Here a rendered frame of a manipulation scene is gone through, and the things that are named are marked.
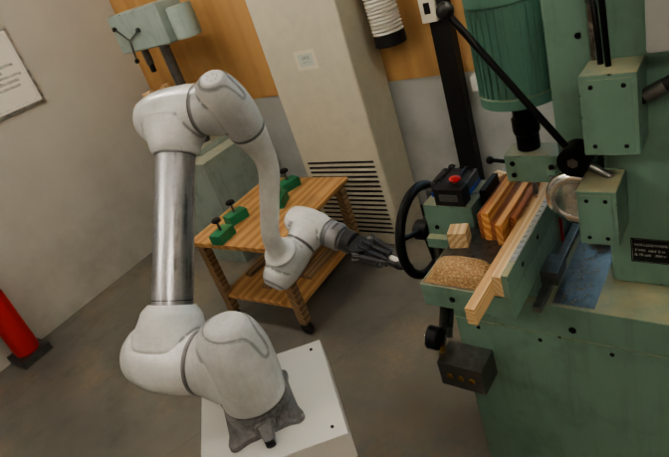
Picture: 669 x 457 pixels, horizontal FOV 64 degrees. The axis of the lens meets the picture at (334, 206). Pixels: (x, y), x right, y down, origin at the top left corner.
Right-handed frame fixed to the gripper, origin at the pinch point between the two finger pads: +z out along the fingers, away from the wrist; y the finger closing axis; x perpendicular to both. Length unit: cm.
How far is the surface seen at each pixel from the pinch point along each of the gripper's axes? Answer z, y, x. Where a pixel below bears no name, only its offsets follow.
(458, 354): 27.7, -20.3, 0.5
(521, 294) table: 38, -22, -30
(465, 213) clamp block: 17.9, -3.7, -30.2
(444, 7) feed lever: 8, -9, -80
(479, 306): 33, -34, -34
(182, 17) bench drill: -174, 83, -17
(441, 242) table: 13.7, -5.7, -20.0
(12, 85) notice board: -269, 30, 25
